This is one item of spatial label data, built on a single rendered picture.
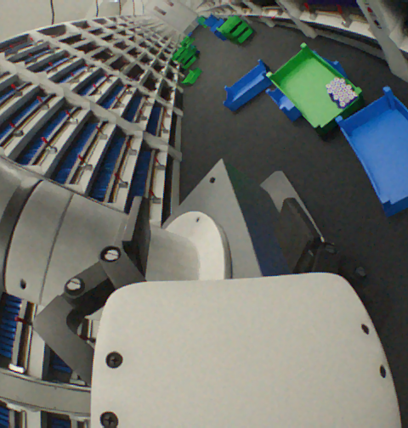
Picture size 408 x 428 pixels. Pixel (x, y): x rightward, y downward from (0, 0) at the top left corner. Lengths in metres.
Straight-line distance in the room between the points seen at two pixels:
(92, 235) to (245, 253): 0.13
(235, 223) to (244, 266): 0.05
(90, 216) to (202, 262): 0.12
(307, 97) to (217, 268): 0.74
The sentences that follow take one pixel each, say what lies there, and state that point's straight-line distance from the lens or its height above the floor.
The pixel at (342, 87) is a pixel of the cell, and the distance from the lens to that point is 0.78.
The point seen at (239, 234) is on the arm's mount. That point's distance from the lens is 0.22.
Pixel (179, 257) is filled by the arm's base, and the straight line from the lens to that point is 0.22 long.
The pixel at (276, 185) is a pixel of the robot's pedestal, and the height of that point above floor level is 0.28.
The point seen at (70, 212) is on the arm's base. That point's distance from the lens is 0.20.
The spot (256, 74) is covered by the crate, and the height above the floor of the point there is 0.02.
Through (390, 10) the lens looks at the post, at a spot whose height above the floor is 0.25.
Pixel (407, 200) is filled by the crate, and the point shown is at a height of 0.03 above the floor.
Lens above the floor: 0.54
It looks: 32 degrees down
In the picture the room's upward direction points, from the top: 64 degrees counter-clockwise
